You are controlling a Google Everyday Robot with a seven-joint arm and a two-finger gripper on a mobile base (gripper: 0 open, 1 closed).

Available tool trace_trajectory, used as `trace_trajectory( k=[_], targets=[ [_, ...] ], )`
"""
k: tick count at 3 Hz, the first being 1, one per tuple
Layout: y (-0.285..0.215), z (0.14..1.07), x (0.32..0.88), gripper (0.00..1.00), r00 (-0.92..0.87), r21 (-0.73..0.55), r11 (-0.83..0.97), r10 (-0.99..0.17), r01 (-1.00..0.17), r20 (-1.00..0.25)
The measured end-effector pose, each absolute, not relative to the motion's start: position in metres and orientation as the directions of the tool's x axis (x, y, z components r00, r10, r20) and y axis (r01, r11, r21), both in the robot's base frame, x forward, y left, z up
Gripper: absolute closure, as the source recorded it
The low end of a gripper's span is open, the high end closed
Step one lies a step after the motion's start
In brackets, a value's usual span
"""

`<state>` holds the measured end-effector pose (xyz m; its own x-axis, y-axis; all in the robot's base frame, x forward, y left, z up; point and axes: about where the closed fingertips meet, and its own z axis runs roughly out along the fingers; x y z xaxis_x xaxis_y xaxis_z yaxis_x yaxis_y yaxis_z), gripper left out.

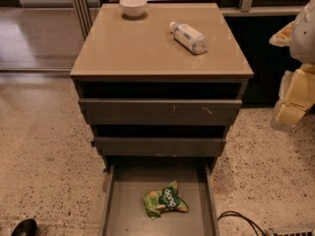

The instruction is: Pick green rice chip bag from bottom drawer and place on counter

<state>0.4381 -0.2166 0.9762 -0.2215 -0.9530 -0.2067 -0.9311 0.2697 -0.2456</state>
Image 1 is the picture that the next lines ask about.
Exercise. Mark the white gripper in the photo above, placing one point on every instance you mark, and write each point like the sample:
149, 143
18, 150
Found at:
304, 38

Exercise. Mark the green rice chip bag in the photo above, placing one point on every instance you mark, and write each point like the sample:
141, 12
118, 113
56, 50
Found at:
157, 202

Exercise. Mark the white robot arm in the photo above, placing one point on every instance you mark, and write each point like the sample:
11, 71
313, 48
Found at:
299, 36

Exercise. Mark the grey drawer cabinet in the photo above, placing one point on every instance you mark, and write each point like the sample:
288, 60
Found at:
139, 59

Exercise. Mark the grey middle drawer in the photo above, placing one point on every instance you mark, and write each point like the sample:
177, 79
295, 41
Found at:
160, 146

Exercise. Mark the grey top drawer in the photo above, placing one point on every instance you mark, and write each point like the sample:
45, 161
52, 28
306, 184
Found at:
213, 112

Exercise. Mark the grey open bottom drawer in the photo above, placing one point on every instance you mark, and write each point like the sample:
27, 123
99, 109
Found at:
125, 214

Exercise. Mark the floor vent grille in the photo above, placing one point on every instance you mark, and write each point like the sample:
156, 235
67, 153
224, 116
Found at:
290, 231

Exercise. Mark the clear plastic water bottle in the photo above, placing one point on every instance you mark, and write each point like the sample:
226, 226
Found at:
189, 37

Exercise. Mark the white bowl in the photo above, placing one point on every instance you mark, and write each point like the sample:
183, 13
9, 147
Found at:
133, 8

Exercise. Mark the black object on floor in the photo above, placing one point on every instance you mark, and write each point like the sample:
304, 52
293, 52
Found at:
27, 227

